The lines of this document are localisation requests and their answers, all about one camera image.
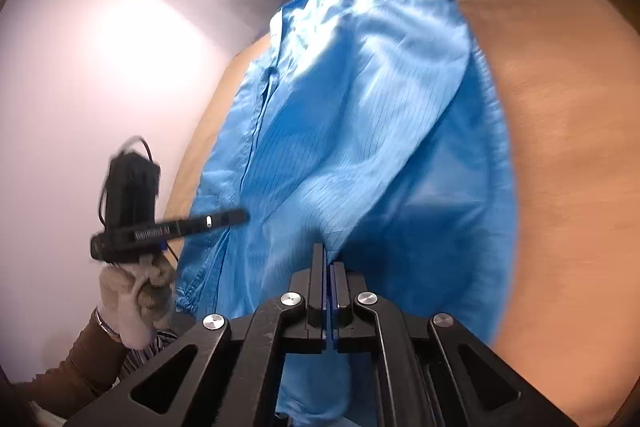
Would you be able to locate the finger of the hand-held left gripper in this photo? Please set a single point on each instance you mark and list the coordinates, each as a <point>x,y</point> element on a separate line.
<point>215,222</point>

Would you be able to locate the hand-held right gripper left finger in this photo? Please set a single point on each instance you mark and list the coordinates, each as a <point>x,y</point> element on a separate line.
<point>318,297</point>

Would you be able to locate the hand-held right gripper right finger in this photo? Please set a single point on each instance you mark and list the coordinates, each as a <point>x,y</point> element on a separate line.
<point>340,297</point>

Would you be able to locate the blue pinstriped work jacket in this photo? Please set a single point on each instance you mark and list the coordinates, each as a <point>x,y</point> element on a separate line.
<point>360,132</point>

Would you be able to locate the person's left forearm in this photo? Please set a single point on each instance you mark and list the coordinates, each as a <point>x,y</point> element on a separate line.
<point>75,367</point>

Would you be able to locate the person's left hand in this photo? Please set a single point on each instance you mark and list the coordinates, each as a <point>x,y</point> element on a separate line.
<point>130,302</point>

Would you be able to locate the person's striped pants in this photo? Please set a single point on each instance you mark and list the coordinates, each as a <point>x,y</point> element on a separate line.
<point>145,352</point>

